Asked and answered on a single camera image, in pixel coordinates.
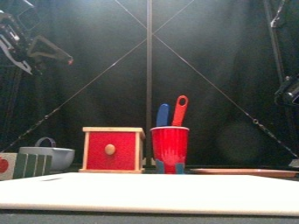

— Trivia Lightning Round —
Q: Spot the white cutting board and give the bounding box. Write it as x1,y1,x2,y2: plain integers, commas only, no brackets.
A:
0,171,299,217

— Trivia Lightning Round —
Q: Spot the grey bowl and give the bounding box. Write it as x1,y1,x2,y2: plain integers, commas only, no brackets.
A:
17,146,76,172

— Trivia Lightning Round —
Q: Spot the red wooden drawer box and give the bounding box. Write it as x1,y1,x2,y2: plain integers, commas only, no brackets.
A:
78,126,145,174

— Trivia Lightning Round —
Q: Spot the green striped wooden block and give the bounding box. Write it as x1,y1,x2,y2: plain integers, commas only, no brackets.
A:
0,152,53,181

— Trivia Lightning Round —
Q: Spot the red plastic cup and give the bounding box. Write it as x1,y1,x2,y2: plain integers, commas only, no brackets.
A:
149,125,190,175

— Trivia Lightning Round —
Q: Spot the orange flat plate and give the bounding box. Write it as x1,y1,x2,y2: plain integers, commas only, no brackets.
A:
189,168,299,179

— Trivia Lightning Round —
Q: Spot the vertical metal frame pole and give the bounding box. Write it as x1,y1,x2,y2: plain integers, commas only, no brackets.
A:
144,0,154,167

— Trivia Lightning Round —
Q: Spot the dark curved handle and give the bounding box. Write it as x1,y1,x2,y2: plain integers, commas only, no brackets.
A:
33,136,57,148

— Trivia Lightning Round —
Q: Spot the blue utensil handle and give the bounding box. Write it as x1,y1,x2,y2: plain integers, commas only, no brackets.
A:
154,103,172,128

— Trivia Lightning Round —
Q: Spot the orange utensil handle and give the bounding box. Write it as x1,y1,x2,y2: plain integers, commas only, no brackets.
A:
170,94,190,128

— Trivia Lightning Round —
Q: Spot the slanted metal frame pole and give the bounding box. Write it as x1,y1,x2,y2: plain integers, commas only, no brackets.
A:
263,0,285,86

